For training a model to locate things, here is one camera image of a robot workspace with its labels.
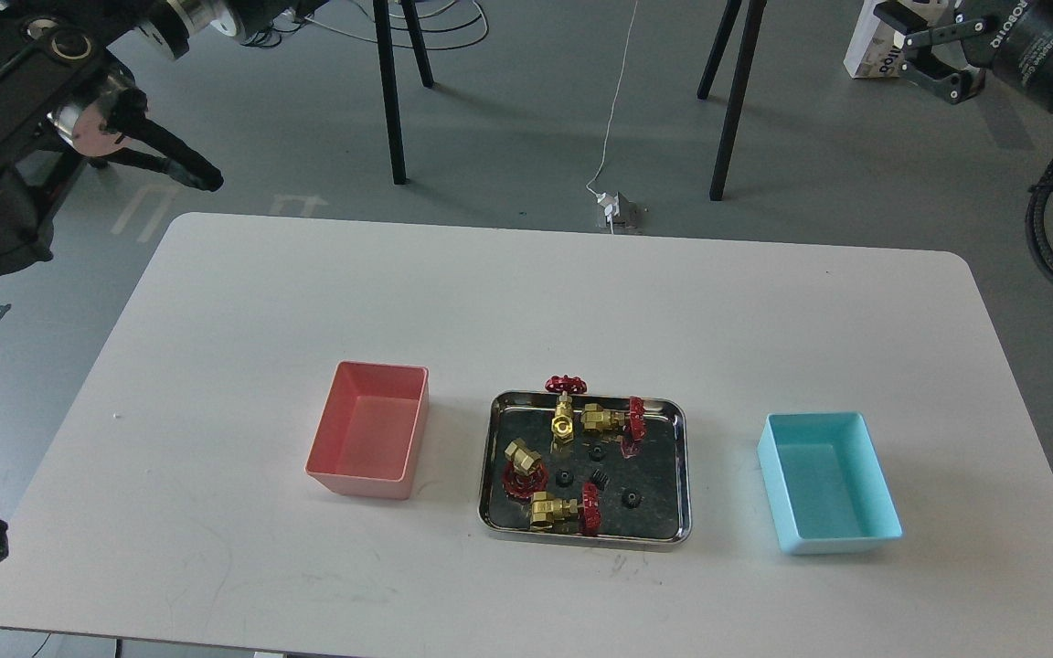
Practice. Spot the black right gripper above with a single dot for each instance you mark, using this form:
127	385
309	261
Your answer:
1021	47

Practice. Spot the brass valve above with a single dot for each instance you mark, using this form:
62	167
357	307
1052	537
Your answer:
596	419
562	423
525	473
546	511

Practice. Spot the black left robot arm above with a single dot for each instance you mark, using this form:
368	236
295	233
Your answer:
66	101

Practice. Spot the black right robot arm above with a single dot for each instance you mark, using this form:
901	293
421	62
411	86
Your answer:
970	53

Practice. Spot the white cardboard box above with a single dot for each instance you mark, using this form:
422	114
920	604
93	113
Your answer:
871	54

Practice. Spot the light blue plastic box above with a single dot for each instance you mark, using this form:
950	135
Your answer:
825	484

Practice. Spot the brass valve top upright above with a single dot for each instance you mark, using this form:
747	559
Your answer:
562	423

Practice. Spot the black gear right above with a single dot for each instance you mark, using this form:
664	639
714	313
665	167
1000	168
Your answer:
631	499

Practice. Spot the black gear middle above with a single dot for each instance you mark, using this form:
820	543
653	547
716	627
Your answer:
600	479

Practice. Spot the black gear left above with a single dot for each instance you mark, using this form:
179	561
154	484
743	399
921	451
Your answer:
563	478

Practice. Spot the brass valve bottom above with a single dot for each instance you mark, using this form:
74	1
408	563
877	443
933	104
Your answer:
546	511

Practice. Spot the pink plastic box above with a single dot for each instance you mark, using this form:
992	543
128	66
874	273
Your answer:
367	441

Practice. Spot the black stand legs right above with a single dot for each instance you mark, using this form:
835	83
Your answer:
754	13

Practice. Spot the black stand legs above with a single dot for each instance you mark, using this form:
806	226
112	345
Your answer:
754	13
387	67

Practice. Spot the shiny metal tray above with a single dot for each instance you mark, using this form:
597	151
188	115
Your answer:
656	467

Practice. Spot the black stand legs left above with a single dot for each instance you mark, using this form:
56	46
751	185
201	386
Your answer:
387	67

